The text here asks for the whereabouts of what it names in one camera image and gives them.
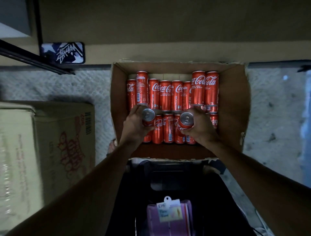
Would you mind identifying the person's left hand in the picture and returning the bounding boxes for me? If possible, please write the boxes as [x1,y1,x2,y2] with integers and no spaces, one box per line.
[119,105,155,149]

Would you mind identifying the person's right hand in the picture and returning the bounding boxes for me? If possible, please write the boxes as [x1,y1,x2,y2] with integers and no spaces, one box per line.
[181,107,220,148]

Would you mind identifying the red aluminium drink can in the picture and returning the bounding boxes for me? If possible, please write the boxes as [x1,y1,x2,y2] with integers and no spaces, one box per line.
[142,108,156,143]
[178,112,195,137]

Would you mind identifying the person's right forearm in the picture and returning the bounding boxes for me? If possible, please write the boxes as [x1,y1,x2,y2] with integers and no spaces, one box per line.
[207,139,311,236]

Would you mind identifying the person's left forearm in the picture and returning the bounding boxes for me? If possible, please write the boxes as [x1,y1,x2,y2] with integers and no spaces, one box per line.
[5,140,144,236]

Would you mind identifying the rows of red soda cans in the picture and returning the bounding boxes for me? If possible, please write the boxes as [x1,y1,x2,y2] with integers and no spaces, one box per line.
[126,70,219,145]

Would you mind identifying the person's left foot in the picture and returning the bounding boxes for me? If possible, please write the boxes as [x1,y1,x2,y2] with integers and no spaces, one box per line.
[107,139,118,154]

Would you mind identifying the open brown cardboard box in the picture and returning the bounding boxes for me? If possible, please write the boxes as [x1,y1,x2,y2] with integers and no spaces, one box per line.
[109,59,251,160]

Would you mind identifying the person's black clothing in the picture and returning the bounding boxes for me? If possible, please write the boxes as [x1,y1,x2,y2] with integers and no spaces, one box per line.
[105,159,257,236]

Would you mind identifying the white paper tag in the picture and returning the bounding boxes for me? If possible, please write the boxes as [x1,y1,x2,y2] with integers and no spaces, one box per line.
[156,196,184,223]

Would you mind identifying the purple booklet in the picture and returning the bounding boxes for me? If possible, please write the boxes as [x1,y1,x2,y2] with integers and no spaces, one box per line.
[146,200,195,236]

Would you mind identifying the closed printed cardboard carton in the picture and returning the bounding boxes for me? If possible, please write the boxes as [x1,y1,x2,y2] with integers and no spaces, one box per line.
[0,101,96,232]

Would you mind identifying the translucent bluish plastic sheet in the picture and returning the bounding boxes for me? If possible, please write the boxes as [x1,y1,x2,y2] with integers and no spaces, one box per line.
[298,70,311,188]

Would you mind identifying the black metal bar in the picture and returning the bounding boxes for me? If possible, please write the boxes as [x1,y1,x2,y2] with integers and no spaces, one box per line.
[0,39,76,75]

